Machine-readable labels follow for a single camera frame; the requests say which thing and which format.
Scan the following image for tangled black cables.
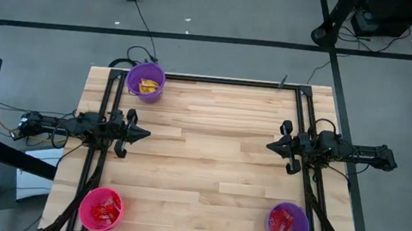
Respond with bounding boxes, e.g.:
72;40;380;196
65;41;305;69
335;20;412;56

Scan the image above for yellow floor cable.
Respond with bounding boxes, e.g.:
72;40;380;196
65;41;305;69
0;109;71;145

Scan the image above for black coiled cable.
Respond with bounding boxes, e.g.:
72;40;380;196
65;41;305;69
107;56;134;70

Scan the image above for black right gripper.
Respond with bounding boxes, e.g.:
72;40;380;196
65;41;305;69
263;118;320;178

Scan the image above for thin black cable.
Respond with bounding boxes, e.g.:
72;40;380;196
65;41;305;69
306;58;334;88

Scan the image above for black equipment case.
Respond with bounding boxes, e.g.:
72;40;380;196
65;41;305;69
349;0;412;42

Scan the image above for purple plastic bucket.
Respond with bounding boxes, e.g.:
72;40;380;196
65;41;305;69
264;199;312;231

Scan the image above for black desk beam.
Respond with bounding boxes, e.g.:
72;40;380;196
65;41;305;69
0;137;61;181

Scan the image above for purple monster-face bucket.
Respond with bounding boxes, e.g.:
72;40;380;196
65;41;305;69
123;60;168;106

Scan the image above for black floor cable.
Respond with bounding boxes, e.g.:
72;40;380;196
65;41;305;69
108;0;164;62

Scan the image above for pink plastic bucket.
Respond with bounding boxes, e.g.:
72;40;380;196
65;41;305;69
76;185;128;231

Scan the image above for black stand with round base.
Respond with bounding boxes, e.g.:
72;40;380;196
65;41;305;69
309;0;370;52

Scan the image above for black aluminium table frame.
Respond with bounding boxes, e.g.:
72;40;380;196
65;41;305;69
42;61;374;231

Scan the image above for white floor panel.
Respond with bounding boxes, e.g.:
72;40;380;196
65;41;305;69
14;145;66;205

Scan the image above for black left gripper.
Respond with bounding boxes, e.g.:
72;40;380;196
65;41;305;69
107;106;154;162

